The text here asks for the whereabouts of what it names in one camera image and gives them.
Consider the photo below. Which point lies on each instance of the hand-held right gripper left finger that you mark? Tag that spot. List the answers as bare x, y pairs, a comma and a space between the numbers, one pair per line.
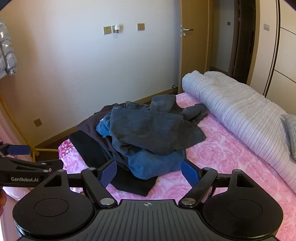
108, 172

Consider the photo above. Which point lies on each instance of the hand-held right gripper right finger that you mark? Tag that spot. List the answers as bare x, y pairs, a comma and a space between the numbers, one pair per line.
188, 172

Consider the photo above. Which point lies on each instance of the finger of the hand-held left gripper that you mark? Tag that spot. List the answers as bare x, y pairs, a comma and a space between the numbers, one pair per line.
27, 165
18, 150

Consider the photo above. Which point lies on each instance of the black garment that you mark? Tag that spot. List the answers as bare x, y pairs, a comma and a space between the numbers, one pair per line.
136, 185

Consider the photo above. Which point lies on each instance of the dark grey jeans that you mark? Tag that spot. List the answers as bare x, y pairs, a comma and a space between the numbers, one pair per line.
148, 125

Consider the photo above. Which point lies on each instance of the pink floral blanket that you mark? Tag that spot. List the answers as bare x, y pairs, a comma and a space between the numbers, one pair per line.
219, 150

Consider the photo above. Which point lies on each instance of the blue jeans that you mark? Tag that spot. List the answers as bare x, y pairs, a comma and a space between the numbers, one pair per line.
148, 165

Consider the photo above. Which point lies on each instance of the dark brown garment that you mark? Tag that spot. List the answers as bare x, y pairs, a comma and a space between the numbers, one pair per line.
92, 126

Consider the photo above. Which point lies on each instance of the lilac ribbed quilt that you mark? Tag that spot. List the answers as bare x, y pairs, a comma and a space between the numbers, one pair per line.
242, 111

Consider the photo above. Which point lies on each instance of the silver puffer jacket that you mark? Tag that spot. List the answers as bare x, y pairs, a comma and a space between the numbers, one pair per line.
7, 55

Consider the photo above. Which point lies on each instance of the grey ribbed pillow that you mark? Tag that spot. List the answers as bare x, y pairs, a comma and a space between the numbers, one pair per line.
290, 136

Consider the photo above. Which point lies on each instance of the wooden door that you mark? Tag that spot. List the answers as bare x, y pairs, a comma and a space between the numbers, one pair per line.
194, 58

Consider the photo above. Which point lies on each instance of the white wardrobe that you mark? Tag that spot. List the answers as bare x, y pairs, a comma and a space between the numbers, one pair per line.
286, 58

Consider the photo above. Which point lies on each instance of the beige wall socket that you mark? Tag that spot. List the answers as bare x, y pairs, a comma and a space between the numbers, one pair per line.
107, 30
37, 122
140, 26

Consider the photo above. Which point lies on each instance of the dark wooden door frame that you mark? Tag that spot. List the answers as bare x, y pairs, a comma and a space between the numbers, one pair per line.
245, 46

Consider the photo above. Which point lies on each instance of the white wall plug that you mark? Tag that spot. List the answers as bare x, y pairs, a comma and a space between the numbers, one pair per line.
116, 28

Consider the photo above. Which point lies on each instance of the white wall switch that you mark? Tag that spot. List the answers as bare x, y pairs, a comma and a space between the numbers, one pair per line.
266, 27

